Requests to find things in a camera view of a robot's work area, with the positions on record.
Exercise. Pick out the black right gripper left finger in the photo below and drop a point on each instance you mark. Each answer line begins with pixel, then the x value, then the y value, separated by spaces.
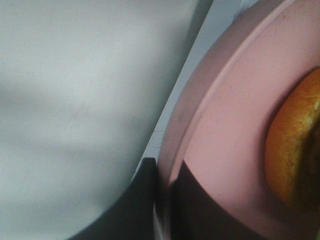
pixel 131 217

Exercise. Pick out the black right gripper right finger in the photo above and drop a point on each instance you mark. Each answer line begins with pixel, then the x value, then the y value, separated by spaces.
pixel 196 216

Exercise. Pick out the pink plate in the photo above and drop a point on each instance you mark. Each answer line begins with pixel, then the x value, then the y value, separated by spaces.
pixel 221 120

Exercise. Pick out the burger with lettuce and cheese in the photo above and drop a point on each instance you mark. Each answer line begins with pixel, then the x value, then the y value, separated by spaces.
pixel 292 147

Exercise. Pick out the white microwave oven body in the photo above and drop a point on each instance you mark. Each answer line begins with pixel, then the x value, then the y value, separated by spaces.
pixel 221 14

